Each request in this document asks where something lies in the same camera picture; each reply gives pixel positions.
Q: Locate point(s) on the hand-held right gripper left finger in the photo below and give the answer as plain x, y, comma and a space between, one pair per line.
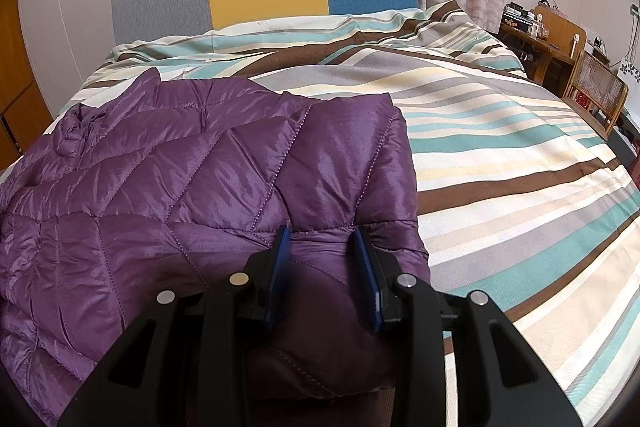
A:
276, 277

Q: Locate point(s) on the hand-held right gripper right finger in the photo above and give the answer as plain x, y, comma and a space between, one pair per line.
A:
369, 277

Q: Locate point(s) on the purple quilted down jacket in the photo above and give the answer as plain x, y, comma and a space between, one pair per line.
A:
200, 187

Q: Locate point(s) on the striped duvet cover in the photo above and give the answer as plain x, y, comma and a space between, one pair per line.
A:
500, 157

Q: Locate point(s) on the dark patterned box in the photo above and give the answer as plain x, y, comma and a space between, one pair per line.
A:
517, 19

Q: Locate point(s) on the rattan wooden chair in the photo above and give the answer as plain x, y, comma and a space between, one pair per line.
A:
595, 82

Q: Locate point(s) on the wooden desk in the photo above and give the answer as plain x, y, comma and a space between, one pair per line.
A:
555, 42

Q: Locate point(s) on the wooden wardrobe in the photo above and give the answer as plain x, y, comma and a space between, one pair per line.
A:
17, 82

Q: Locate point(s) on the white leaf print cloth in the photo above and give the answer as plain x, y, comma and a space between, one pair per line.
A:
630, 69

